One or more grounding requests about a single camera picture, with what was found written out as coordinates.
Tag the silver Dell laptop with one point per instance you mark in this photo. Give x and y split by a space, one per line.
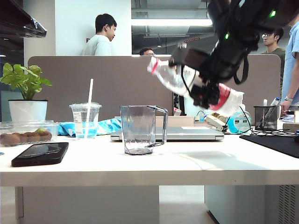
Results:
187 134

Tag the clear plastic pitcher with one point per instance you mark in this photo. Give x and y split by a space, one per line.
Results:
137 130

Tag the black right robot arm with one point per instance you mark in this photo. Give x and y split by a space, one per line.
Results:
245 14

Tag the black plastic-wrapped shelf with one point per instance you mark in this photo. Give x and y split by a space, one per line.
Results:
16 21

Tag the man with glasses dark shirt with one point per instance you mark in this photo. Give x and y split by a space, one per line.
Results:
274 39

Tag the mineral water bottle red label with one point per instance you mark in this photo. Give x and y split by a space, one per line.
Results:
169 80

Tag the white drinking straw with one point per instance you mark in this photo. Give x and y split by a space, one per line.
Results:
90 93

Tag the white plant pot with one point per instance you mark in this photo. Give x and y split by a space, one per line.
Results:
28 110

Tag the white pen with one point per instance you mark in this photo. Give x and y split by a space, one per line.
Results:
265 103

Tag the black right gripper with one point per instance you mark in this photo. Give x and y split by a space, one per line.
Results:
226 63

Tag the brown desk partition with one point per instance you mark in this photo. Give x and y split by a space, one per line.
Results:
105 81

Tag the blue hand sanitizer pump bottle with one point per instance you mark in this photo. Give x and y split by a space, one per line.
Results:
240 123

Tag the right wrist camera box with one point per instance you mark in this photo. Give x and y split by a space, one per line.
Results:
189 58

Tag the seated man behind partition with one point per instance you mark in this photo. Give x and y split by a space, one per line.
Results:
147 51

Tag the long ceiling light strip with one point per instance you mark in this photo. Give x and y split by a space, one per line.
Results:
170 22

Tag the white stapler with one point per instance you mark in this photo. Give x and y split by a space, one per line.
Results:
213 122

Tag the black mesh pen holder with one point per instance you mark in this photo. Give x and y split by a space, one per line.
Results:
266 119

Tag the clear plastic fruit container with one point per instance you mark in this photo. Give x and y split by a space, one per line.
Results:
28 127

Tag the person in light blue shirt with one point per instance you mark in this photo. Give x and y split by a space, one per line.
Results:
292 70

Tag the silver framed mirror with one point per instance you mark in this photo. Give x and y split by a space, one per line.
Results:
180 105

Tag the gold crumpled wrapper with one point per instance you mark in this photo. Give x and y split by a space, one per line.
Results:
216 115

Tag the silver wristwatch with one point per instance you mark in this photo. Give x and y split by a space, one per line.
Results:
289 98

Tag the light wooden block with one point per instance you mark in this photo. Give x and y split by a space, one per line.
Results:
290 127

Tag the man in pale grey shirt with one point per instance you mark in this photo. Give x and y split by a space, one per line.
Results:
98 45

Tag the green leafy plant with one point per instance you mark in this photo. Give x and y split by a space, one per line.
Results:
25 79

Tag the white vented cabinet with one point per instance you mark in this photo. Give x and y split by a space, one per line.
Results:
252 205

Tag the green kiwi fruit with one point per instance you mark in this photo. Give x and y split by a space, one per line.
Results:
40 130

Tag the black smartphone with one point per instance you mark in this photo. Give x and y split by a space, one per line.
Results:
39 154

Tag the blue and white marker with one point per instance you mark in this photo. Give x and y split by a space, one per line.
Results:
275 102

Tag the brown kiwi fruit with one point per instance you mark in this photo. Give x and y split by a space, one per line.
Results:
35 137
9 139
46 135
24 137

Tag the clear plastic drink cup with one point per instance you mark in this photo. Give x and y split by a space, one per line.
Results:
80 119

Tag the black desk mat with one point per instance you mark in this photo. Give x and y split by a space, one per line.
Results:
273 144

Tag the blue patterned cloth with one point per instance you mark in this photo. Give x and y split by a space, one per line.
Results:
107 127

